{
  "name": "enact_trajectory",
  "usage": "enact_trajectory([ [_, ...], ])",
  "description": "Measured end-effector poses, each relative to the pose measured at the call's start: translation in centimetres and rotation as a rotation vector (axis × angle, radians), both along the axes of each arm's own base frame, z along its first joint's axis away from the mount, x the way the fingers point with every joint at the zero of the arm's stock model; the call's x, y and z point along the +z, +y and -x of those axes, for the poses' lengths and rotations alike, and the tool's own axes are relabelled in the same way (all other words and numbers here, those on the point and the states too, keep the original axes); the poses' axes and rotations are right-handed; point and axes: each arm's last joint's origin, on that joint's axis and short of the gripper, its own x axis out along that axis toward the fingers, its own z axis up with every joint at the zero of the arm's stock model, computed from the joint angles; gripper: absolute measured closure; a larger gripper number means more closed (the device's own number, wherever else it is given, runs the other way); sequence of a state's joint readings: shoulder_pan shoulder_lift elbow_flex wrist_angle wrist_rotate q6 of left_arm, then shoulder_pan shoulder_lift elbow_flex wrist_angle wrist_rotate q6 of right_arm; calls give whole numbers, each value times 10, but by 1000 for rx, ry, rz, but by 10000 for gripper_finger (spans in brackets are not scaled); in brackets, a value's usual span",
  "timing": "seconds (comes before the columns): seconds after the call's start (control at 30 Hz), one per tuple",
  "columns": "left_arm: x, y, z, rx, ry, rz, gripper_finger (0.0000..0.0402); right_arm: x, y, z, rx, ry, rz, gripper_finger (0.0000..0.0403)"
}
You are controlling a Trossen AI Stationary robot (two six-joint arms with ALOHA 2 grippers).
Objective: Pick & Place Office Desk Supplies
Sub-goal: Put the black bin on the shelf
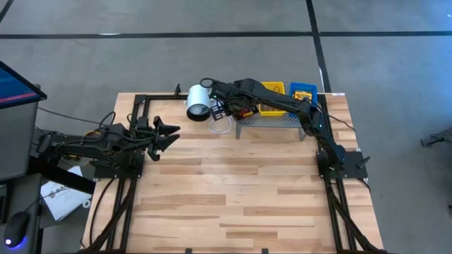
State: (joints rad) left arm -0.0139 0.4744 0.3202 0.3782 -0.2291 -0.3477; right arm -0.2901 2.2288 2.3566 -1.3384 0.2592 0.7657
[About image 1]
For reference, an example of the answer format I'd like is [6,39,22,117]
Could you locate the yellow plastic basket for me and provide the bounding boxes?
[258,81,288,118]

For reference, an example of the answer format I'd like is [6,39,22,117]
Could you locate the white paper sheets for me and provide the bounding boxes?
[40,165,93,222]

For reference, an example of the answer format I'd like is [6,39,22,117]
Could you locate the white lamp power cable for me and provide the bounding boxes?
[207,97,235,135]

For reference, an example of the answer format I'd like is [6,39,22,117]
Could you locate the black monitor stand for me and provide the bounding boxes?
[27,155,97,195]

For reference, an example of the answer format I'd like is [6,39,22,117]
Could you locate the blue plastic basket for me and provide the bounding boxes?
[289,81,319,109]

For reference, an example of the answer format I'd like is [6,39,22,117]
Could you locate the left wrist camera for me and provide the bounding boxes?
[146,147,162,162]

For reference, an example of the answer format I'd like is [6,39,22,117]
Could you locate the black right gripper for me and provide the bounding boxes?
[210,79,256,118]

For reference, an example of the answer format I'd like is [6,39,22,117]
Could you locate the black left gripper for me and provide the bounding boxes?
[133,115,182,156]

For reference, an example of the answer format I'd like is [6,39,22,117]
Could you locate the grey perforated metal shelf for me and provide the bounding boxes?
[235,81,314,141]

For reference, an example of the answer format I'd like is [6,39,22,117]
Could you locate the white cylinder spot lamp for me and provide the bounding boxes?
[186,84,212,123]

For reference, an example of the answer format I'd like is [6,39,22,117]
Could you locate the black computer mouse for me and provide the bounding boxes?
[3,210,31,249]

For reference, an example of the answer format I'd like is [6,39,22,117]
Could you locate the grey computer monitor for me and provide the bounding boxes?
[0,60,48,181]

